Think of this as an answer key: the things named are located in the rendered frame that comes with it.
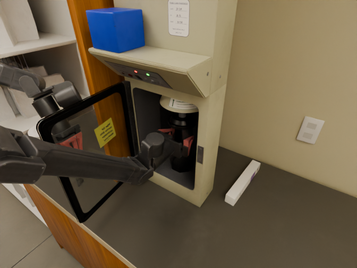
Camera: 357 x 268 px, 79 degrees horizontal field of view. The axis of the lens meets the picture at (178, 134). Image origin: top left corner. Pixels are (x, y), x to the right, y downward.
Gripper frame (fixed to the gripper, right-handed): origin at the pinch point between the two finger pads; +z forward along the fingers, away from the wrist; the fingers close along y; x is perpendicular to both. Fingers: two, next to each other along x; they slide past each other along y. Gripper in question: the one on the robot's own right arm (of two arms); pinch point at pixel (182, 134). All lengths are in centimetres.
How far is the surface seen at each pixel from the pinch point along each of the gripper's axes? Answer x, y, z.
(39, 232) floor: 116, 111, -44
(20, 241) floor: 116, 115, -56
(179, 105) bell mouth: -16.6, -3.4, -6.6
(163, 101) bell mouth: -16.1, 3.3, -6.2
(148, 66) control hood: -32.9, -4.0, -19.6
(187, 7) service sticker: -43.7, -7.1, -8.1
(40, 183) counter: 22, 48, -39
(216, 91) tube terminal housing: -23.4, -14.7, -4.6
